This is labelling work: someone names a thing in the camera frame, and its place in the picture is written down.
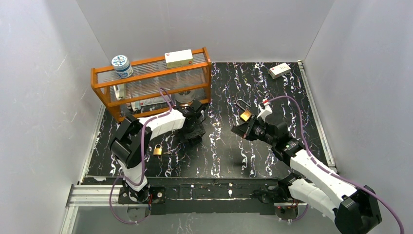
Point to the black padlock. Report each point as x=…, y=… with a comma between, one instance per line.
x=195, y=137

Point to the white olive box on shelf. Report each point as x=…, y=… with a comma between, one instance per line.
x=179, y=58

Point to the small brass padlock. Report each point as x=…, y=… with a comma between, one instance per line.
x=157, y=151

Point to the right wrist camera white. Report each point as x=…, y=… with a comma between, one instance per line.
x=264, y=109

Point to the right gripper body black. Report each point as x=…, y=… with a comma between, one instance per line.
x=251, y=130

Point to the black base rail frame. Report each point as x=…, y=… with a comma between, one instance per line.
x=165, y=195

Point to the clear tape roll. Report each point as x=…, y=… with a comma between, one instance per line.
x=185, y=96

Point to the orange wooden shelf rack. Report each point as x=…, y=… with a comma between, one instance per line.
x=148, y=76

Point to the long shackle brass padlock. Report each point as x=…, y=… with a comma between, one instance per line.
x=244, y=106

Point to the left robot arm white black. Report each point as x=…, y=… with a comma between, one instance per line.
x=131, y=140

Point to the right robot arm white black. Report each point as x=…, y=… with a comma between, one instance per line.
x=353, y=210

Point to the white small box on table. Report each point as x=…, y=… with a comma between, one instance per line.
x=279, y=70

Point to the white blue item bottom shelf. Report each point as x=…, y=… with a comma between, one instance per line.
x=134, y=106

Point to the blue white round tin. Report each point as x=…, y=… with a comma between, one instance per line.
x=122, y=66

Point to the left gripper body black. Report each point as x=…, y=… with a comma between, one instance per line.
x=194, y=134

